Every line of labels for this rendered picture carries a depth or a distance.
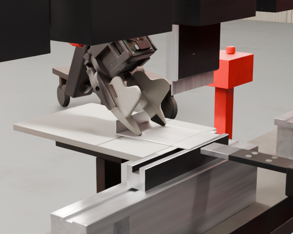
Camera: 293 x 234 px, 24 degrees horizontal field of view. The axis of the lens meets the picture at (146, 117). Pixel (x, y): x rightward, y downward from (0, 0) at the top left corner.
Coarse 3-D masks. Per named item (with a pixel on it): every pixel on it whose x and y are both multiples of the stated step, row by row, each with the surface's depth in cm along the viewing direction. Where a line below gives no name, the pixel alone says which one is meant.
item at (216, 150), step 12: (216, 144) 94; (216, 156) 91; (228, 156) 90; (240, 156) 89; (252, 156) 89; (264, 156) 89; (276, 156) 89; (264, 168) 87; (276, 168) 86; (288, 168) 80; (288, 180) 80; (288, 192) 80
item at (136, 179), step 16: (208, 144) 97; (224, 144) 100; (144, 160) 89; (160, 160) 89; (176, 160) 91; (192, 160) 94; (208, 160) 98; (128, 176) 88; (144, 176) 86; (160, 176) 89; (176, 176) 92
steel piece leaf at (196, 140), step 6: (204, 132) 101; (192, 138) 98; (198, 138) 98; (204, 138) 98; (210, 138) 98; (174, 144) 95; (180, 144) 95; (186, 144) 95; (192, 144) 95; (198, 144) 95
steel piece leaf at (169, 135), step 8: (144, 112) 106; (136, 120) 104; (144, 120) 106; (120, 128) 101; (144, 128) 103; (152, 128) 103; (160, 128) 103; (168, 128) 103; (176, 128) 103; (184, 128) 103; (128, 136) 99; (136, 136) 99; (144, 136) 99; (152, 136) 99; (160, 136) 99; (168, 136) 99; (176, 136) 99; (184, 136) 99; (168, 144) 95
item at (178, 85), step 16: (176, 32) 88; (192, 32) 90; (208, 32) 93; (176, 48) 88; (192, 48) 91; (208, 48) 94; (176, 64) 89; (192, 64) 91; (208, 64) 94; (176, 80) 89; (192, 80) 93; (208, 80) 97
